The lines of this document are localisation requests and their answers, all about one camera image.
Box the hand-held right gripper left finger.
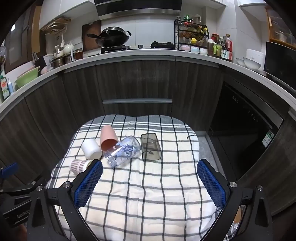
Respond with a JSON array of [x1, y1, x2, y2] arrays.
[[26, 159, 103, 241]]

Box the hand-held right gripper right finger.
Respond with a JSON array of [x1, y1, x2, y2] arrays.
[[197, 159, 272, 241]]

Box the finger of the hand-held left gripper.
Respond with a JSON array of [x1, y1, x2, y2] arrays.
[[0, 162, 19, 180]]

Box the checked paper cup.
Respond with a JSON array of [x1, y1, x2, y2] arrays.
[[70, 159, 95, 175]]

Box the white cup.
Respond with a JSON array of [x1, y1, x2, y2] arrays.
[[81, 138, 102, 160]]

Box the clear glass cup blue print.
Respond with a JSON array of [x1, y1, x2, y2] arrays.
[[102, 136, 142, 168]]

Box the pink cup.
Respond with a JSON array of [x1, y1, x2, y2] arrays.
[[100, 125, 119, 151]]

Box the grey square transparent cup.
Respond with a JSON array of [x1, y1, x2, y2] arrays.
[[141, 133, 162, 161]]

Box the checked white cloth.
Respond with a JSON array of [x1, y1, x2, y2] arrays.
[[45, 114, 241, 241]]

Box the black dishwasher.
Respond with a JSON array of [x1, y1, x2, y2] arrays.
[[208, 80, 284, 181]]

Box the green dish soap bottle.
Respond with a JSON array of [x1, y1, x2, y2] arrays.
[[0, 76, 10, 100]]

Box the green plastic basin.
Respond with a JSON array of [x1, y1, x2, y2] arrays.
[[15, 66, 41, 88]]

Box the black knife block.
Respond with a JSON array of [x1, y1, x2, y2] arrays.
[[32, 52, 47, 70]]

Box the steel pot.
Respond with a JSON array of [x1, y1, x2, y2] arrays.
[[51, 57, 65, 69]]

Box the white teapot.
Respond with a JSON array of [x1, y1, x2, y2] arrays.
[[63, 42, 75, 56]]

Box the dark sauce bottle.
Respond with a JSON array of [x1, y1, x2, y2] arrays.
[[221, 34, 233, 61]]

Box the black microwave oven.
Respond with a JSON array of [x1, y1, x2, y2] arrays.
[[264, 41, 296, 82]]

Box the black gas stove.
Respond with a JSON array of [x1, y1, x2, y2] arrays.
[[100, 42, 175, 53]]

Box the black wok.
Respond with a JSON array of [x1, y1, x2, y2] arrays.
[[87, 27, 131, 48]]

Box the black spice rack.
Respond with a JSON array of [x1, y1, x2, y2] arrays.
[[174, 19, 210, 55]]

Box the dark wooden cutting board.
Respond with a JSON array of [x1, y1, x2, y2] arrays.
[[82, 20, 102, 52]]

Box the wooden glass cabinet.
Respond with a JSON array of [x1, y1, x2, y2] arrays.
[[265, 6, 296, 46]]

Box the range hood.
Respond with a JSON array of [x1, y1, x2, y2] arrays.
[[94, 0, 183, 20]]

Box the metal drawer handle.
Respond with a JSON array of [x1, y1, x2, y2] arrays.
[[102, 99, 173, 104]]

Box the wall rack with boards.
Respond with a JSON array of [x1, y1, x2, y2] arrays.
[[40, 17, 71, 36]]

